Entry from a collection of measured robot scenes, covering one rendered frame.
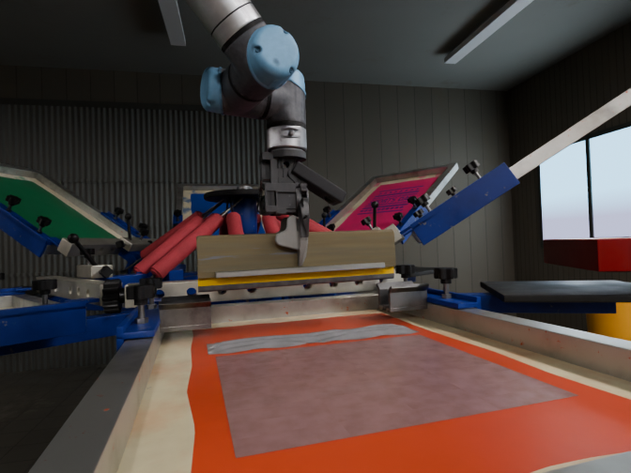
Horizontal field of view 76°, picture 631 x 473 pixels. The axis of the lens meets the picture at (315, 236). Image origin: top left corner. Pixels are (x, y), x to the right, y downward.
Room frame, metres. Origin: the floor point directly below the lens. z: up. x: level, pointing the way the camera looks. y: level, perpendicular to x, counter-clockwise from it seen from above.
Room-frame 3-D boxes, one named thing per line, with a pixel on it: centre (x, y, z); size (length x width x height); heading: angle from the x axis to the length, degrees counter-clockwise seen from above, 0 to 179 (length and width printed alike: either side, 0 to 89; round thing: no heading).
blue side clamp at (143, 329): (0.71, 0.30, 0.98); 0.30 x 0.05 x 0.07; 17
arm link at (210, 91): (0.70, 0.13, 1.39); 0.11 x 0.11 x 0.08; 30
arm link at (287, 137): (0.76, 0.05, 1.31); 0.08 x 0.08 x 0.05
